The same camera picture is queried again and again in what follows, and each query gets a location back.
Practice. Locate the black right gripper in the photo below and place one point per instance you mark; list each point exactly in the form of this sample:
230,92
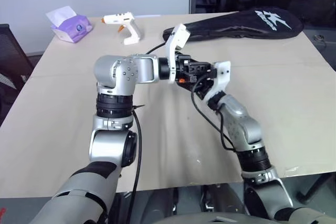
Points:
204,89

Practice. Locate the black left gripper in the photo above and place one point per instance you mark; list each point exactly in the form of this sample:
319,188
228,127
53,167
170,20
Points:
183,70

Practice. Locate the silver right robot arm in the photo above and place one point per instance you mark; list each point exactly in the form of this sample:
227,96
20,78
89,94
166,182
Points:
244,127

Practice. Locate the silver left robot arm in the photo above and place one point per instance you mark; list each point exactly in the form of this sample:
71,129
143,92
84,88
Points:
141,69

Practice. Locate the black racket cover bag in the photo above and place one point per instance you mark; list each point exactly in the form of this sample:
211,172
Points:
236,28

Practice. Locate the white hot glue gun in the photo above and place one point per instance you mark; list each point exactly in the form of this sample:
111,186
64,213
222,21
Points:
131,33

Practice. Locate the dark rounded shapes under table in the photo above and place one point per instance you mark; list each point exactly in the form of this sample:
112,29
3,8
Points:
183,203

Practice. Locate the small grey round fitting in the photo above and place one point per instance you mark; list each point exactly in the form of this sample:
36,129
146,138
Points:
319,39

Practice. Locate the purple tissue pack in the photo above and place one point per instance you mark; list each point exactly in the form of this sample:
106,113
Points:
73,28

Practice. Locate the black slanted table strut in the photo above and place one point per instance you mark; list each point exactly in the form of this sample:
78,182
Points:
315,190

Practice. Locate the black mesh office chair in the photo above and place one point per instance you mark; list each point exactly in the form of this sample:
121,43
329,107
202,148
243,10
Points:
13,58

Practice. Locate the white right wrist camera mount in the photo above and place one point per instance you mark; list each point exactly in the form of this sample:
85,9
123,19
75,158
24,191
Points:
221,77

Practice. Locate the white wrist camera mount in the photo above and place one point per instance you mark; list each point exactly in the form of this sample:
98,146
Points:
174,51
221,77

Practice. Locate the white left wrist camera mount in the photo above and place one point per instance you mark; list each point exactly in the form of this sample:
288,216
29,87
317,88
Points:
174,51

